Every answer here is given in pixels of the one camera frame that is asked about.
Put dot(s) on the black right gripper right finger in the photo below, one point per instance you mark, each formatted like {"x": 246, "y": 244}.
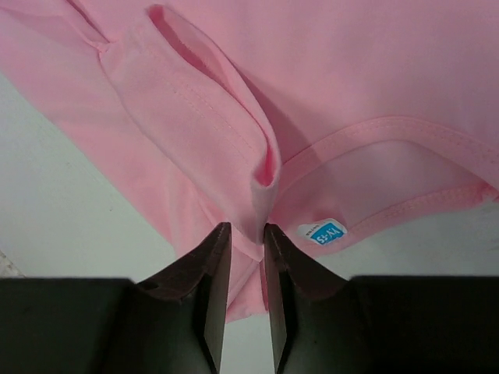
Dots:
{"x": 300, "y": 293}

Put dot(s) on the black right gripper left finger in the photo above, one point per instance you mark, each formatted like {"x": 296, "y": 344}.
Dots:
{"x": 181, "y": 312}

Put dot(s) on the pink t shirt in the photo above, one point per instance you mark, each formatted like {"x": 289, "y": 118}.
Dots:
{"x": 332, "y": 119}

